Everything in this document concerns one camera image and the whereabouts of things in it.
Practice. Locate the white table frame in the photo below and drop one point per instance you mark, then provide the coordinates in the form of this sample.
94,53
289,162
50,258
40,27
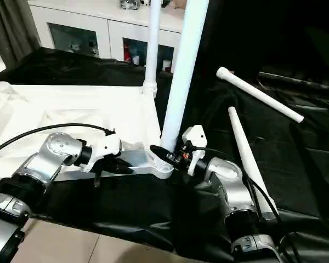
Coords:
57,101

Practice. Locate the white plastic table leg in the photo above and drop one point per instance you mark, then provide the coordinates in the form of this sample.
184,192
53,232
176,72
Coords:
153,41
244,148
260,94
186,68

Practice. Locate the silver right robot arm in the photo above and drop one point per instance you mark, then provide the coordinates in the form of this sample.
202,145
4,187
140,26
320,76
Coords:
230,180

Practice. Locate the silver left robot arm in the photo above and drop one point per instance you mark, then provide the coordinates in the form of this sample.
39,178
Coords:
57,148

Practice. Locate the black work mat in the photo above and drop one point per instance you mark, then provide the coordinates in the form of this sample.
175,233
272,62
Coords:
126,202

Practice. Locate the dark metal rod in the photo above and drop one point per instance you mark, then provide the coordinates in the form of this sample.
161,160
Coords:
299,80

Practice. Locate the white glass-door cabinet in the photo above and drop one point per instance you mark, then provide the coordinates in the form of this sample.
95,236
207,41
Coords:
98,22

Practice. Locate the small patterned ornament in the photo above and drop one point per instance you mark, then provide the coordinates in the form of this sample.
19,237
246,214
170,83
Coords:
130,3

